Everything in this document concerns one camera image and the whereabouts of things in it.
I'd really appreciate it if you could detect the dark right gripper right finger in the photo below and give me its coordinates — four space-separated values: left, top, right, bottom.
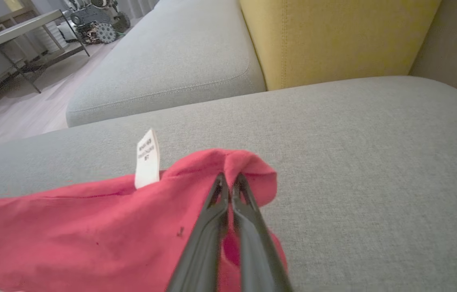
232 173 294 292

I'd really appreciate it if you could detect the grey metal-frame console table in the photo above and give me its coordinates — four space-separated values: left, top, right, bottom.
0 9 91 107

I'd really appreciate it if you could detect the yellow sofa back cushion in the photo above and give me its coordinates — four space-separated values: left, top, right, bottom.
239 0 442 91

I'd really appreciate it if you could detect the white black robot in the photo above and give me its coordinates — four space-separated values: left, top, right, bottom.
69 0 131 45

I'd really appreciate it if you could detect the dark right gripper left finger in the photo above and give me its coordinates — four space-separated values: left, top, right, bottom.
167 172 230 292

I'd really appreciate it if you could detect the red basketball jersey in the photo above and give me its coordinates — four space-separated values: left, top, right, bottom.
0 129 288 292

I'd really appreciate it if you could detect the large grey sofa seat cushion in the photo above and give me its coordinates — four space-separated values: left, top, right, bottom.
0 75 457 292

